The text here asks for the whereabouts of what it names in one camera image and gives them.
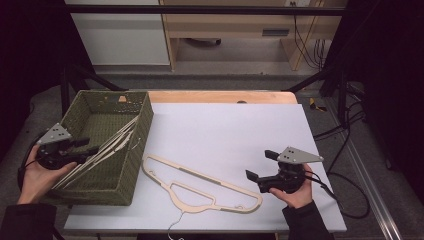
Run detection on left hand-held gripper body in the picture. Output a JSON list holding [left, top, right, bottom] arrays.
[[34, 122, 84, 170]]

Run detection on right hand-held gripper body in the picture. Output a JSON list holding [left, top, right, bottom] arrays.
[[256, 146, 325, 195]]

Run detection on black metal stand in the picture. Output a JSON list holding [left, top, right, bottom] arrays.
[[283, 64, 349, 125], [59, 63, 128, 118]]

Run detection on person's left hand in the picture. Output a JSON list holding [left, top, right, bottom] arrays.
[[17, 144, 78, 205]]

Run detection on green woven basket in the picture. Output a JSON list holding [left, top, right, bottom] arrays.
[[43, 89, 155, 207]]

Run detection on white table mat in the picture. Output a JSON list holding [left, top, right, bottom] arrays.
[[63, 102, 348, 233]]

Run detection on person's right hand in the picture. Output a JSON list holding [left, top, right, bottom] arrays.
[[268, 163, 315, 210]]

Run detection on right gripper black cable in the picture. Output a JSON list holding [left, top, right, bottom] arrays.
[[303, 171, 372, 220]]

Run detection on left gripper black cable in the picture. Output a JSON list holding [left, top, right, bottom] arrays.
[[16, 141, 43, 193]]

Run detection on yellow and black tool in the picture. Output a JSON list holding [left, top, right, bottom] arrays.
[[308, 97, 328, 113]]

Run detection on black floor cables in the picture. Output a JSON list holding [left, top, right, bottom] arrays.
[[313, 81, 368, 174]]

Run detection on black curtain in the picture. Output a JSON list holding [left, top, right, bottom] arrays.
[[328, 0, 424, 196], [0, 0, 96, 161]]

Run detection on black cables under desk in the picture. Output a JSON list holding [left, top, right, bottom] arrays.
[[292, 3, 331, 71]]

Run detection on beige wooden desk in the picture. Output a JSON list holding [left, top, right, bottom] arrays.
[[159, 0, 348, 72]]

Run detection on black horizontal bar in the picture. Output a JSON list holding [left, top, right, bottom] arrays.
[[64, 4, 346, 16]]

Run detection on aluminium floor rail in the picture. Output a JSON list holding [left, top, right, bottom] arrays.
[[324, 96, 405, 240]]

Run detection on black chair base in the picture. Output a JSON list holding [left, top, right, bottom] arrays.
[[184, 37, 223, 47]]

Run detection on wooden clothes hanger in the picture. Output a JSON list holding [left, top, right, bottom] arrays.
[[83, 115, 139, 161], [141, 153, 264, 240], [51, 130, 143, 191]]

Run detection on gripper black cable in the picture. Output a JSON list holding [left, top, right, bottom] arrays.
[[303, 171, 372, 220], [16, 141, 43, 193]]

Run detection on white panel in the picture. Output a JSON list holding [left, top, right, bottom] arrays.
[[64, 0, 172, 67]]

